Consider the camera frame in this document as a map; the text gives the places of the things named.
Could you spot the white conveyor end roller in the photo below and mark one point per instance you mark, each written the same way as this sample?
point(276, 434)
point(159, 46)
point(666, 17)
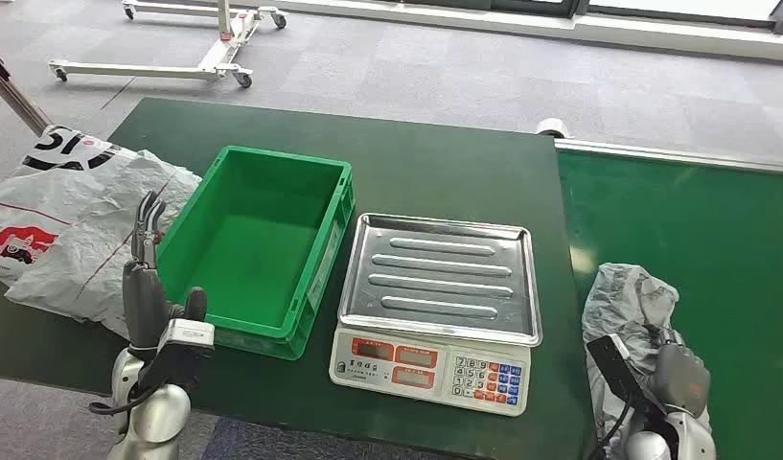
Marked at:
point(551, 127)

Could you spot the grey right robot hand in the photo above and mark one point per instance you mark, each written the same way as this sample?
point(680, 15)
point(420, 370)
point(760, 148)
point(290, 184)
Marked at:
point(680, 381)

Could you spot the white scale with steel tray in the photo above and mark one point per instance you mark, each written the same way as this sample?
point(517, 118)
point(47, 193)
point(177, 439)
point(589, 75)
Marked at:
point(442, 273)

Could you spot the large white printed mailer bag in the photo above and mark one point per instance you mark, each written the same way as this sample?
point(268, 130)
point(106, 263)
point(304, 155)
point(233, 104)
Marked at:
point(67, 209)

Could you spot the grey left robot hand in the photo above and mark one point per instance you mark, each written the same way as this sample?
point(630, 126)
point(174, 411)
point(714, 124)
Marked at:
point(143, 298)

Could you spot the green plastic crate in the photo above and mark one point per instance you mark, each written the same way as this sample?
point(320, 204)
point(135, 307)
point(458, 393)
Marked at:
point(257, 254)

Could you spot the silver conveyor side rail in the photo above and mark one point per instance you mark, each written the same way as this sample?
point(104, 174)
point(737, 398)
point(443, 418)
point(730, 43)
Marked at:
point(683, 155)

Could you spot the grey plastic mailer package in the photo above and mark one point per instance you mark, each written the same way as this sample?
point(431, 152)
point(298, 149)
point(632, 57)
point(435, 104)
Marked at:
point(619, 298)

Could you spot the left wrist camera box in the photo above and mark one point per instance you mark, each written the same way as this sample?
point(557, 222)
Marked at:
point(184, 334)

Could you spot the white wheeled metal frame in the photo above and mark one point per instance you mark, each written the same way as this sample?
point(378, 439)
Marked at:
point(216, 63)

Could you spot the dark metal pole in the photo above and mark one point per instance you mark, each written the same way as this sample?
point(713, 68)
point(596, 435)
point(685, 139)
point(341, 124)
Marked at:
point(16, 98)

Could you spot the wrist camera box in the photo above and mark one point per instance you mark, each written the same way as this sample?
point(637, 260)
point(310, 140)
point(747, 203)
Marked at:
point(184, 334)
point(613, 368)

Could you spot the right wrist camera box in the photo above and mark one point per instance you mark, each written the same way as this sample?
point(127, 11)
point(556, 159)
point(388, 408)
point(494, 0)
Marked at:
point(613, 368)

